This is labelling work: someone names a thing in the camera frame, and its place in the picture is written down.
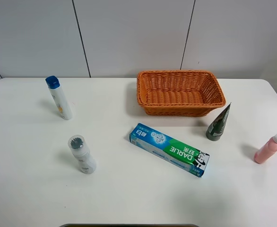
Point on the pink bottle white cap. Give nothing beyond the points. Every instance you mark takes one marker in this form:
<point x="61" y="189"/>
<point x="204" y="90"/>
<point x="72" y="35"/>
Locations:
<point x="268" y="150"/>

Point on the white bottle blue cap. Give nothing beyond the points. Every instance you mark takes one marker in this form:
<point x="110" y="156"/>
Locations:
<point x="59" y="98"/>

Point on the blue green toothpaste box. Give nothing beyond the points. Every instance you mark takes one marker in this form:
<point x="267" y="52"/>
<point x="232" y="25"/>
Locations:
<point x="169" y="149"/>

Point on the white bottle clear cap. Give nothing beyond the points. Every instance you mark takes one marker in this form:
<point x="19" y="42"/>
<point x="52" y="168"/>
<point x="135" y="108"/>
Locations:
<point x="81" y="152"/>

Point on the orange woven basket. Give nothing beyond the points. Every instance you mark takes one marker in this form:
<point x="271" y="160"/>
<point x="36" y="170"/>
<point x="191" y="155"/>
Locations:
<point x="192" y="93"/>

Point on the dark grey cosmetic tube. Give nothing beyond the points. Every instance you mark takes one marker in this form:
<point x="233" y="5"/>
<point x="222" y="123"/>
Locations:
<point x="216" y="128"/>

